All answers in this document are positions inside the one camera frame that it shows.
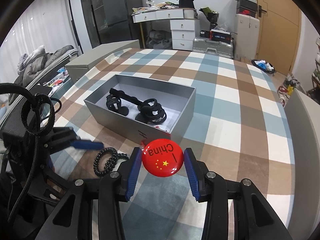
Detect stacked shoe boxes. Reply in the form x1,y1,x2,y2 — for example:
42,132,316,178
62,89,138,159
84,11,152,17
236,0,258,17

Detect wooden door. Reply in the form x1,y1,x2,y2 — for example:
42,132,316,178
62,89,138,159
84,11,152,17
256,0,301,75

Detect black hair tie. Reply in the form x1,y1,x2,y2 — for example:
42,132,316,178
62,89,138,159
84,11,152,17
134,98,168,124

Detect silver aluminium suitcase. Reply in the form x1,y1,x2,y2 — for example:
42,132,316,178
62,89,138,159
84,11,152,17
193,37,234,59

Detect white dressing desk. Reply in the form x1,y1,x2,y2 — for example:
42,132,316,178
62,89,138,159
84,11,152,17
132,8,200,51

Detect black basket with items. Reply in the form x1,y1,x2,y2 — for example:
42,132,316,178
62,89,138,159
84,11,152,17
251,60,275,74

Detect black bead bracelet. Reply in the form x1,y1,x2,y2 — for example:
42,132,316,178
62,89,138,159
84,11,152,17
93,147,130,178

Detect black flower bouquet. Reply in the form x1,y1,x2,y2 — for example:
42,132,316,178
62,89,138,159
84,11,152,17
200,7,219,29

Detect plaid bed cover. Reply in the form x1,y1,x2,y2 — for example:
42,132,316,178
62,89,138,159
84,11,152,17
55,49,295,239

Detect white upright suitcase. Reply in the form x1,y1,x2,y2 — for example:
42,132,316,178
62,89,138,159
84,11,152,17
234,14,260,61

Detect black red shoe box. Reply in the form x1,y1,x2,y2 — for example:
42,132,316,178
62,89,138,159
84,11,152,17
210,29,232,44

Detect red China badge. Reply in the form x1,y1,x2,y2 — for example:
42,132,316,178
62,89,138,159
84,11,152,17
142,139,184,177

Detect grey left nightstand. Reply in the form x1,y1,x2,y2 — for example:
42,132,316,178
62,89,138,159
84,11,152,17
65,40,140,83

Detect grey cardboard box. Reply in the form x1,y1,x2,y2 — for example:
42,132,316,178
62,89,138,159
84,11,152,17
85,75,196,145

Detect black refrigerator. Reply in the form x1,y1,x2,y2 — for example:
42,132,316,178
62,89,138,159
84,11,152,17
103,0,142,43

